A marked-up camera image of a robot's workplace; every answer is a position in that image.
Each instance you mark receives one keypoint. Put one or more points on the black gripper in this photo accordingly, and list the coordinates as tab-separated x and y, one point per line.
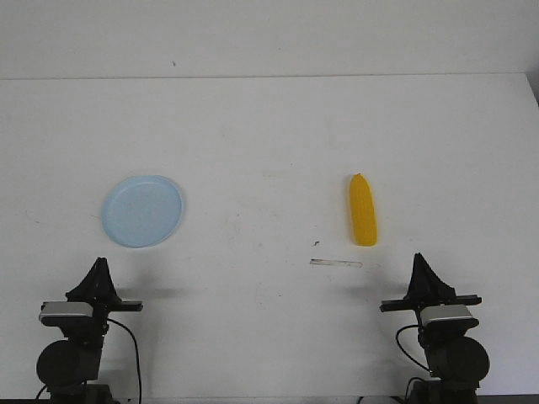
97	324
433	289

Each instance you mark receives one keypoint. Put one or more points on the light blue round plate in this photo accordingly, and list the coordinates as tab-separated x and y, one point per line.
142	211

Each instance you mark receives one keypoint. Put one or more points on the yellow corn cob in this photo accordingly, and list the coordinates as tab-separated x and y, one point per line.
362	212

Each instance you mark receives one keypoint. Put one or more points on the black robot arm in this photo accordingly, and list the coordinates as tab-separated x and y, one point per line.
69	368
455	362

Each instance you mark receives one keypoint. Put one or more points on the clear horizontal tape strip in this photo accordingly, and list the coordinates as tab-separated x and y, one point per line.
336	263

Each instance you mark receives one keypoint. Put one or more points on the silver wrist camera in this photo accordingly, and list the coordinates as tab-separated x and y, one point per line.
54	313
457	315

